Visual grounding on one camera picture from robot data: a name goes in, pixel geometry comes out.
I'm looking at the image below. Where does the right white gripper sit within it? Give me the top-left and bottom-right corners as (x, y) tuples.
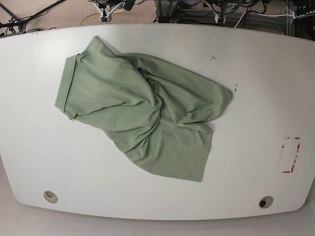
(94, 3), (123, 23)

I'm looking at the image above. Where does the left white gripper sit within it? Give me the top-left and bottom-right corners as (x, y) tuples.
(213, 9), (244, 24)

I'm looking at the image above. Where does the green T-shirt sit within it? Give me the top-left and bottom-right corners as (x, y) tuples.
(55, 36), (233, 182)

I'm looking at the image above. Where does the white power strip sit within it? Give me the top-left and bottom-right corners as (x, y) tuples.
(293, 5), (315, 19)

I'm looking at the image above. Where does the black tripod stand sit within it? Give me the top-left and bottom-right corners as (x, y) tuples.
(0, 0), (65, 38)

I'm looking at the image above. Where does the red tape rectangle marking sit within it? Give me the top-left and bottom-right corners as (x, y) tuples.
(280, 137), (301, 174)

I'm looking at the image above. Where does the yellow cable on floor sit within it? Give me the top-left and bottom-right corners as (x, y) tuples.
(78, 8), (125, 27)

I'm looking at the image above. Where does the aluminium frame with cables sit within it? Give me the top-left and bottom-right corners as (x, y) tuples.
(154, 0), (294, 28)

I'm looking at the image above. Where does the left table cable grommet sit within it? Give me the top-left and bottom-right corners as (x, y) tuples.
(43, 191), (58, 204)

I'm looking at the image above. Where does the table cable grommet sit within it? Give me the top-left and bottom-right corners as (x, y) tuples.
(43, 191), (58, 204)
(258, 196), (274, 209)

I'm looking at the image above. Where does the right table cable grommet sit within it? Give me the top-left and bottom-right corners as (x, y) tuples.
(258, 196), (274, 209)

